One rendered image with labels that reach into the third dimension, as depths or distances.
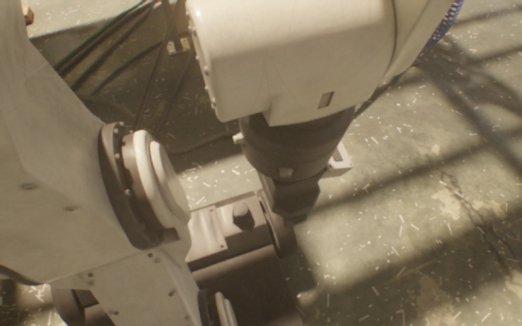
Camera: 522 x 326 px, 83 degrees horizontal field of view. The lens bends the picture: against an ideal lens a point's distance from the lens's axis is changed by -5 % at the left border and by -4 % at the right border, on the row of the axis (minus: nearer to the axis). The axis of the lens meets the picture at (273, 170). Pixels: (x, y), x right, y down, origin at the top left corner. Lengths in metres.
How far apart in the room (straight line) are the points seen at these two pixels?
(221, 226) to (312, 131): 0.57
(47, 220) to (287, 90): 0.20
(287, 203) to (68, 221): 0.19
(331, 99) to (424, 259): 0.88
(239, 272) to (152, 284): 0.33
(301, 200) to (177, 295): 0.24
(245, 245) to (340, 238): 0.34
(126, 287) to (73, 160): 0.24
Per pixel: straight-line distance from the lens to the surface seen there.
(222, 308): 0.58
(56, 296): 0.87
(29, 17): 2.19
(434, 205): 1.13
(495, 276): 1.13
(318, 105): 0.19
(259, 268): 0.76
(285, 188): 0.29
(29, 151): 0.22
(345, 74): 0.17
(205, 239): 0.77
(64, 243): 0.32
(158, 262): 0.44
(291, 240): 0.79
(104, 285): 0.47
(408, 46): 0.18
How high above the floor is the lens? 0.90
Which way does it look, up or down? 58 degrees down
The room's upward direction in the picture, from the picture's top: 1 degrees counter-clockwise
